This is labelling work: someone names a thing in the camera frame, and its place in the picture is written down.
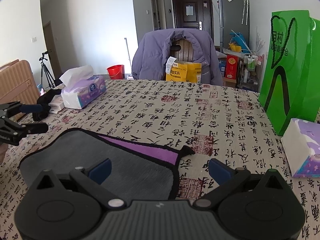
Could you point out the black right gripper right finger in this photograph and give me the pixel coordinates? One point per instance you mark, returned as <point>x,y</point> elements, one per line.
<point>228,180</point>

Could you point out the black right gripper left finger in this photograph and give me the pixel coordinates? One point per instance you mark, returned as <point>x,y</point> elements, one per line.
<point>89,180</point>

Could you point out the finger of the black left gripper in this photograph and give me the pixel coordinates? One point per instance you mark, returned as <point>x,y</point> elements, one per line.
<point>35,128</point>
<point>30,108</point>

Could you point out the purple and grey towel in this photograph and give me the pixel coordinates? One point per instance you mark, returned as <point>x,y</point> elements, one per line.
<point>140,171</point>

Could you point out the black cloth bundle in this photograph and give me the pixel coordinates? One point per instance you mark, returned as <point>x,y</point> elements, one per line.
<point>44,101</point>

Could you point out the pink white flat box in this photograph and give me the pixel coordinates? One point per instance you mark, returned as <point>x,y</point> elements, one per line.
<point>56,104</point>

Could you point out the tan suitcase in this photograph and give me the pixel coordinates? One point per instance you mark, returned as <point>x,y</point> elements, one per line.
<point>17,83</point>

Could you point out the white purple tissue pack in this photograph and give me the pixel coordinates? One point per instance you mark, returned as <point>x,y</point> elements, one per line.
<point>81,87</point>

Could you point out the calligraphy print tablecloth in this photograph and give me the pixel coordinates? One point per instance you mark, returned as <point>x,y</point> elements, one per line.
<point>217,122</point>

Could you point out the purple tissue pack by bag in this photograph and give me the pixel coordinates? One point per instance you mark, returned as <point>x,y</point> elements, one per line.
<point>301,146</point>

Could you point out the red plastic bucket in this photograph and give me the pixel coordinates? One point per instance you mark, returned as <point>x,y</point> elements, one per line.
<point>116,72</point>

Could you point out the green paper shopping bag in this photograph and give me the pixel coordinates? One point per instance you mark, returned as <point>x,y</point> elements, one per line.
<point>290,87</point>

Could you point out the metal storage rack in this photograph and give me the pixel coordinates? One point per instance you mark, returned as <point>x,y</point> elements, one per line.
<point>249,72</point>

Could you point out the red gift box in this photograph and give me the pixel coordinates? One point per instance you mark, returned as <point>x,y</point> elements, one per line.
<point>231,66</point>

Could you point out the yellow cardboard box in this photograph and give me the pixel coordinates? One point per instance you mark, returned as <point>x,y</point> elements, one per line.
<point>180,71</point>

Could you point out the wooden chair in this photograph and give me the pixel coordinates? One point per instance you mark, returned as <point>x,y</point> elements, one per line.
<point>182,50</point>

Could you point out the purple jacket on chair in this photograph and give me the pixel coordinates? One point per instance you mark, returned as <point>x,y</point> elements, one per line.
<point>154,50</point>

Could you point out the blue cleaning tool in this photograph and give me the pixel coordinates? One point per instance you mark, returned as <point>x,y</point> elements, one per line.
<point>239,40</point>

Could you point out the grey refrigerator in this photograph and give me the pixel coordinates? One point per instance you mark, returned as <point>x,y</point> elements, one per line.
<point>233,17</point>

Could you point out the dark brown entrance door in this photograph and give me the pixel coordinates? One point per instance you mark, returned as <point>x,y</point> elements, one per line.
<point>194,14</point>

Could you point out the black camera tripod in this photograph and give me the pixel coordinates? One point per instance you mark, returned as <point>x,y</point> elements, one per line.
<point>45,71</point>

